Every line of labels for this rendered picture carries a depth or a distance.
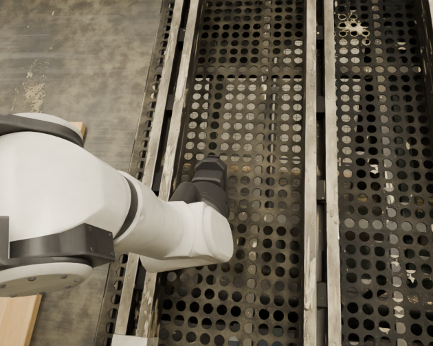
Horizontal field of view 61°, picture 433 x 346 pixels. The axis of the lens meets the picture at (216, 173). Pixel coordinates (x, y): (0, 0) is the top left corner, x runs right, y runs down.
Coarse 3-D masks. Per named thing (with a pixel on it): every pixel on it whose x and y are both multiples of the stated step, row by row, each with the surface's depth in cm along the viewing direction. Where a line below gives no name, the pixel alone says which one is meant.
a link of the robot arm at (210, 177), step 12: (216, 156) 67; (204, 168) 66; (216, 168) 66; (192, 180) 64; (204, 180) 63; (216, 180) 63; (204, 192) 58; (216, 192) 59; (228, 204) 61; (228, 216) 60
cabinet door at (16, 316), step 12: (0, 300) 73; (12, 300) 73; (24, 300) 72; (36, 300) 72; (0, 312) 72; (12, 312) 72; (24, 312) 71; (36, 312) 73; (0, 324) 71; (12, 324) 71; (24, 324) 71; (0, 336) 70; (12, 336) 70; (24, 336) 70
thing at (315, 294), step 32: (320, 0) 89; (320, 32) 82; (320, 64) 82; (320, 96) 76; (320, 128) 76; (320, 160) 74; (320, 192) 68; (320, 224) 69; (320, 256) 67; (320, 288) 62; (320, 320) 63
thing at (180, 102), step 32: (192, 0) 90; (192, 32) 86; (192, 64) 86; (160, 96) 80; (192, 96) 87; (160, 128) 77; (160, 160) 77; (160, 192) 72; (128, 288) 65; (160, 288) 68; (128, 320) 64; (160, 320) 69
